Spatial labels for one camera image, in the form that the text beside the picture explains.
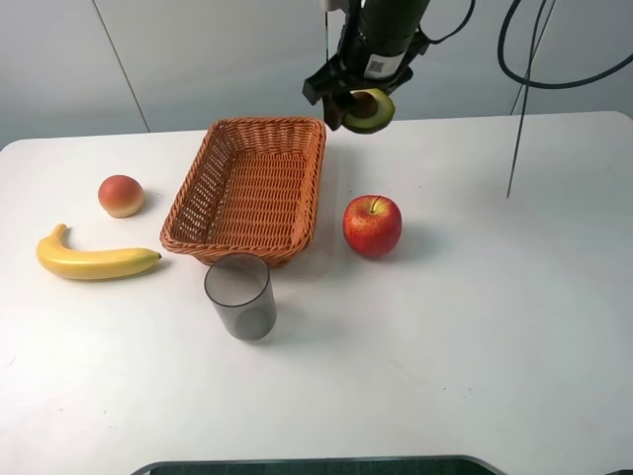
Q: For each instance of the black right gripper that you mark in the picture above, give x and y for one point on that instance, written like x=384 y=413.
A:
x=361 y=61

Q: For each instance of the halved avocado with pit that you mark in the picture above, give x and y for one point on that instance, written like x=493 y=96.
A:
x=372 y=111

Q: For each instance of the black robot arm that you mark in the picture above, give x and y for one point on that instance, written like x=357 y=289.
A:
x=390 y=19

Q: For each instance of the brown wicker basket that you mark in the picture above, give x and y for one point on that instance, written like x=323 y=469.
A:
x=253 y=187

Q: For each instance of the red apple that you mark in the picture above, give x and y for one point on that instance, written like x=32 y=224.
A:
x=372 y=225

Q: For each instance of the grey translucent plastic cup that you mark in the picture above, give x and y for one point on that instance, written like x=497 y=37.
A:
x=239 y=286

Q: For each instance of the orange round bread bun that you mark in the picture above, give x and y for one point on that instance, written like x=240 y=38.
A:
x=121 y=196

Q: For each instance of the yellow banana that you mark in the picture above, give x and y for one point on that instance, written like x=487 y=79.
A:
x=62 y=261

